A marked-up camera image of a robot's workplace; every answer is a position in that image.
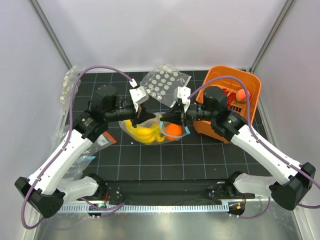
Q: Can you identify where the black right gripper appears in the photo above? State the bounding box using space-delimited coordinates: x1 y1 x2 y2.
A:
161 100 216 127

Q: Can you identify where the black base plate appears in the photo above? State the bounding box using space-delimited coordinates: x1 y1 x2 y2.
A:
84 179 255 206

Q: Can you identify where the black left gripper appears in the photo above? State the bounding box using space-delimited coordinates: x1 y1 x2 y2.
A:
104 102 156 128

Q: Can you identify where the toy orange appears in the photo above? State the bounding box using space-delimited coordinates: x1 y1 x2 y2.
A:
165 123 183 141

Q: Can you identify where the clear red-zip bag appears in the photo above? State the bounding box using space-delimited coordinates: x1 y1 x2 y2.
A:
55 124 117 163

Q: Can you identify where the clear dotted bag at wall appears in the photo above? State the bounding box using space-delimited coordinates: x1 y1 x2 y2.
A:
59 65 79 116

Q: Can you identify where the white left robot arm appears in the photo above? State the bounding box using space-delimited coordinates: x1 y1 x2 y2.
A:
14 85 155 219

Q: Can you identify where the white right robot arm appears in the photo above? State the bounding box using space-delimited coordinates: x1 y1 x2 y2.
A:
161 86 316 211

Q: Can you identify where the red toy lobster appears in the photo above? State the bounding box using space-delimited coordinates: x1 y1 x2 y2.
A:
222 88 236 104

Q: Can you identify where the yellow toy banana bunch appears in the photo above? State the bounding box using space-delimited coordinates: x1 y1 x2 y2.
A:
124 120 159 145

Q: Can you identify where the clear polka dot bag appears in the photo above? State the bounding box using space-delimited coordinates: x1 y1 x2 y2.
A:
140 63 191 108

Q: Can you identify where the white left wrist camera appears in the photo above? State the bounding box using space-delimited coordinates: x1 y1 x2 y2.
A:
129 86 149 104

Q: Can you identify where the white slotted cable duct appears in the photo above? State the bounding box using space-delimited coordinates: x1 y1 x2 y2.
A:
58 201 229 214

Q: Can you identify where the toy peach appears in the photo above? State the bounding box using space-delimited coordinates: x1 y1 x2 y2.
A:
235 89 247 104

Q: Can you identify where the yellow toy bell pepper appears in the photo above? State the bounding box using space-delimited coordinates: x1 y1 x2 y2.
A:
154 130 166 143

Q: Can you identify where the clear blue-zip bag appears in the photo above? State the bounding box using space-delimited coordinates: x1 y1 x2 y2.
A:
118 112 190 145

